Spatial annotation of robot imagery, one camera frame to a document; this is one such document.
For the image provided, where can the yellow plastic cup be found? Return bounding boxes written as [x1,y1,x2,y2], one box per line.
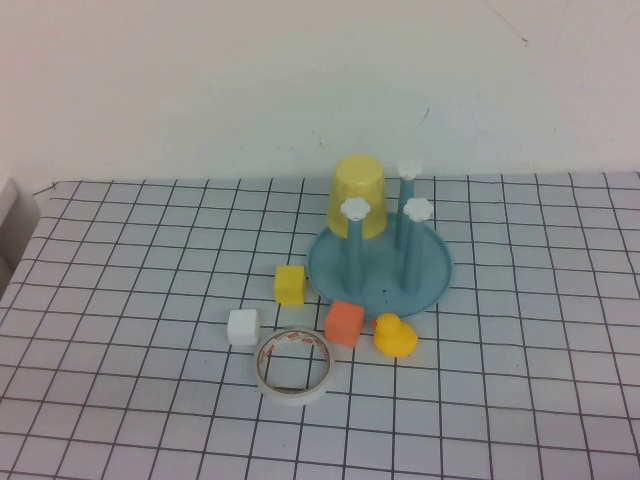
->
[325,155,390,241]

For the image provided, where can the blue cup stand white caps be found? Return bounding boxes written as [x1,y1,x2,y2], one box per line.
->
[306,159,455,321]

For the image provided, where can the yellow cube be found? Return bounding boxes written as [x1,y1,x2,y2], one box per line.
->
[273,264,307,306]

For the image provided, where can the orange cube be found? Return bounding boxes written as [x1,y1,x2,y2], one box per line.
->
[324,299,365,349]

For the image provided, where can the white cube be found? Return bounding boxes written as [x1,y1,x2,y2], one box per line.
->
[227,308,261,347]

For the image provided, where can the yellow rubber duck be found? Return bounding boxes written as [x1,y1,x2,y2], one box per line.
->
[371,312,420,358]

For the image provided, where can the white tape roll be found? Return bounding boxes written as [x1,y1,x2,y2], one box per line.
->
[254,327,335,407]

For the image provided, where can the white grey box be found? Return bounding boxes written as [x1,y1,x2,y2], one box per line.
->
[0,177,42,296]

